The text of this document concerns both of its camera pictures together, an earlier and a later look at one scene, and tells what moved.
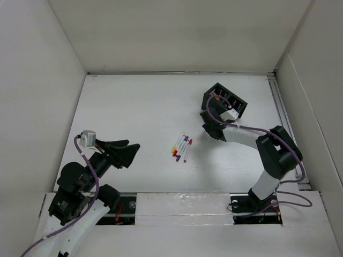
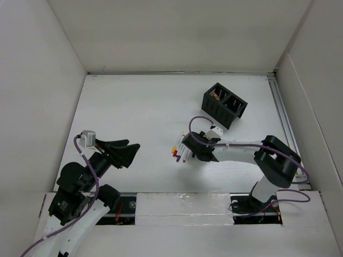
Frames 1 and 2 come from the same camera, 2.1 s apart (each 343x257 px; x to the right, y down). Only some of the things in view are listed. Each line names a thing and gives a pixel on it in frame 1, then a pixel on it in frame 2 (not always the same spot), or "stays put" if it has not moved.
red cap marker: [187, 151] stays put
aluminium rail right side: [285, 122] stays put
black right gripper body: [208, 129] → [201, 135]
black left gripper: [124, 155] stays put
